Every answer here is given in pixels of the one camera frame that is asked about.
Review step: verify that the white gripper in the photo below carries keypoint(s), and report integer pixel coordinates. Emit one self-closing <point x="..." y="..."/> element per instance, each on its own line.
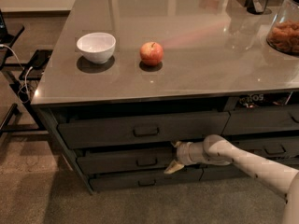
<point x="182" y="154"/>

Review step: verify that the snack bag in drawer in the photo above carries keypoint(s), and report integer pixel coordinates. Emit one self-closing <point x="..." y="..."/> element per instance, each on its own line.
<point x="264" y="99"/>

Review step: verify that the red apple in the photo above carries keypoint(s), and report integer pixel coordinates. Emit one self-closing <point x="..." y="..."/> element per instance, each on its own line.
<point x="151" y="53"/>

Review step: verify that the white ceramic bowl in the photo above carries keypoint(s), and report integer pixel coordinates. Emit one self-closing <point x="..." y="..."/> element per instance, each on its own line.
<point x="97" y="47"/>

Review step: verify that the glass jar with snacks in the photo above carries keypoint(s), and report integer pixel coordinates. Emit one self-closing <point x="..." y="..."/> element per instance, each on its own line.
<point x="284" y="33"/>

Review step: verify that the black side stand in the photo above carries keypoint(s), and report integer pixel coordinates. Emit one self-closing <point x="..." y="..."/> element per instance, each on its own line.
<point x="19" y="75"/>

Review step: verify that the black smartphone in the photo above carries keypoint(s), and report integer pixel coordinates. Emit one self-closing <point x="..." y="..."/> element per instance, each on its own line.
<point x="40" y="58"/>

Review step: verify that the dark cabinet frame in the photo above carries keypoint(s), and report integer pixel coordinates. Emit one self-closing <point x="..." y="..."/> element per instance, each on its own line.
<point x="61" y="113"/>

